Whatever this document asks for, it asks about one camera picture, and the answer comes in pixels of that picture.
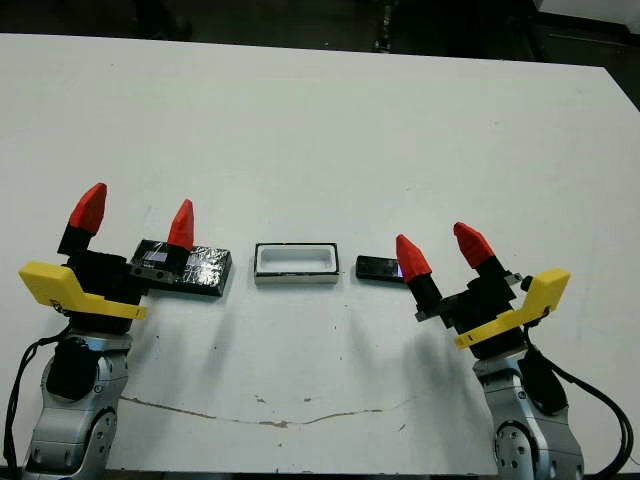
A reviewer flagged white-lined camera box base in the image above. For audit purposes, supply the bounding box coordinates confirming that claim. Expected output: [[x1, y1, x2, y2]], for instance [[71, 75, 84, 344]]
[[253, 241, 344, 286]]

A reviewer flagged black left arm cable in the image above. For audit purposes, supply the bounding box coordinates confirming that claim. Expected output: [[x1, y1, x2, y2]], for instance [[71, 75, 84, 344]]
[[2, 337, 71, 469]]

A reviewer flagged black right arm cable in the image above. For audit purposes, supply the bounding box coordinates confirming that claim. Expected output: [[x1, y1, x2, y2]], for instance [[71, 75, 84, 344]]
[[524, 319, 634, 476]]

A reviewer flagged small black camera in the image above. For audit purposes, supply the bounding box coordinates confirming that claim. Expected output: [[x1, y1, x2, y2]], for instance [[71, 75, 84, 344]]
[[355, 254, 407, 284]]

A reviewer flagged white cabinet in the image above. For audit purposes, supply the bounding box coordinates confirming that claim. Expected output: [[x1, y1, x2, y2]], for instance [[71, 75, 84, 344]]
[[530, 0, 640, 25]]

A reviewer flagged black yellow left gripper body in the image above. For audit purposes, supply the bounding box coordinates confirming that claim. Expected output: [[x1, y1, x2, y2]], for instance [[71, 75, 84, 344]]
[[18, 249, 174, 337]]

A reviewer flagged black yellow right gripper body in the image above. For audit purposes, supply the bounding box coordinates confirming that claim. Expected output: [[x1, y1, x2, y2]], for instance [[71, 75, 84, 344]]
[[413, 268, 572, 360]]

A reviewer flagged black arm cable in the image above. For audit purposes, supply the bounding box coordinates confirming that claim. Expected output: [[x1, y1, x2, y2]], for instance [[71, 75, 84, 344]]
[[524, 319, 634, 476], [2, 337, 71, 469]]

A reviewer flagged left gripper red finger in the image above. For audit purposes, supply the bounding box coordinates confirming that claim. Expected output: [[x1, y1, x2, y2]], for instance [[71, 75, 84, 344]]
[[58, 182, 108, 257], [166, 198, 195, 274]]

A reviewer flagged dark metal chair leg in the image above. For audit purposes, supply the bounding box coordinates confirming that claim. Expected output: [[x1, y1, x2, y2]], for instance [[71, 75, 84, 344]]
[[374, 17, 399, 54]]

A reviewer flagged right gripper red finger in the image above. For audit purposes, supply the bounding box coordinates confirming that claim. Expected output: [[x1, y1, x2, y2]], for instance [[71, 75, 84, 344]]
[[452, 222, 514, 289], [395, 233, 444, 307]]

